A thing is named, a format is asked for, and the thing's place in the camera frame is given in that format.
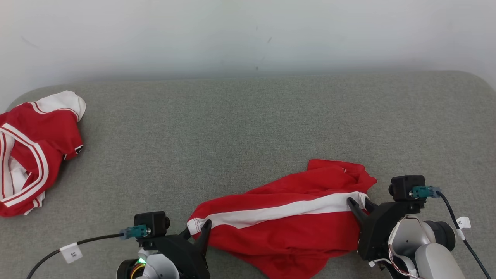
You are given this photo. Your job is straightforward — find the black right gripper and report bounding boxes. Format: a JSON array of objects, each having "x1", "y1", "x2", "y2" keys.
[{"x1": 347, "y1": 197, "x2": 423, "y2": 262}]

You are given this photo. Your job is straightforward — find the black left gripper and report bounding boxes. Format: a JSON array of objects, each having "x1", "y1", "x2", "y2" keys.
[{"x1": 138, "y1": 219, "x2": 212, "y2": 279}]

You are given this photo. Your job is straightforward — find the red shorts white stripe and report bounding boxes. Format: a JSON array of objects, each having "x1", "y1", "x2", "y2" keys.
[{"x1": 187, "y1": 159, "x2": 377, "y2": 279}]

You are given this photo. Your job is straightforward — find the red shirt white sleeves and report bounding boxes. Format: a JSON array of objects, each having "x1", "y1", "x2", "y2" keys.
[{"x1": 0, "y1": 91, "x2": 86, "y2": 217}]

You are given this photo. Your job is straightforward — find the red white twisted wire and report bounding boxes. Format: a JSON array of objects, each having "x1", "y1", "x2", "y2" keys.
[{"x1": 387, "y1": 248, "x2": 416, "y2": 279}]

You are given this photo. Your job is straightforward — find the black left camera cable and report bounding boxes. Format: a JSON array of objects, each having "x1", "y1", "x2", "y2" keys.
[{"x1": 26, "y1": 225, "x2": 151, "y2": 279}]

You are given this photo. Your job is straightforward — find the white paper cable tag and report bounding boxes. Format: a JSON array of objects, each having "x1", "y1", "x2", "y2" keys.
[
  {"x1": 456, "y1": 217, "x2": 471, "y2": 241},
  {"x1": 60, "y1": 243, "x2": 83, "y2": 264}
]

